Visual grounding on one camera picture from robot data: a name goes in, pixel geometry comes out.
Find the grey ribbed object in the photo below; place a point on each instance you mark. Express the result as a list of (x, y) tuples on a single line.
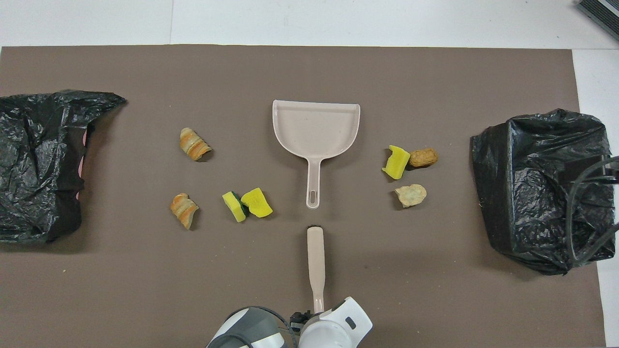
[(602, 12)]

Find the beige plastic dustpan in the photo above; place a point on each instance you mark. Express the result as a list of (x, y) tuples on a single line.
[(316, 130)]

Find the beige hand brush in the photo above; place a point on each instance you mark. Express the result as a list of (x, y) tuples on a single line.
[(316, 261)]

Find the croissant bread piece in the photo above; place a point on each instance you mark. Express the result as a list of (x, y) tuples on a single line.
[(184, 209), (411, 195), (194, 144)]

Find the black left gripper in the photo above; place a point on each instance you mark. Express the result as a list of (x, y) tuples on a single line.
[(297, 320)]

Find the brown round bun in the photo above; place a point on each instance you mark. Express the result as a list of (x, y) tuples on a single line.
[(423, 157)]

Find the yellow green sponge piece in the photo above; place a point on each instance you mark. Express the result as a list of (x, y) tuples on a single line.
[(233, 207), (396, 163)]

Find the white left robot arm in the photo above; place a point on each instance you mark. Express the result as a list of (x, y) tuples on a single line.
[(333, 333)]

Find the black trash bag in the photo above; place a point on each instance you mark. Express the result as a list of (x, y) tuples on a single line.
[(532, 193), (38, 164)]

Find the brown table mat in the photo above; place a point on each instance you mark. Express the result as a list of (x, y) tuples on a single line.
[(309, 72)]

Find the pink plastic bin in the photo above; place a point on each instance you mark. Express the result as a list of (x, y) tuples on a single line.
[(84, 137)]

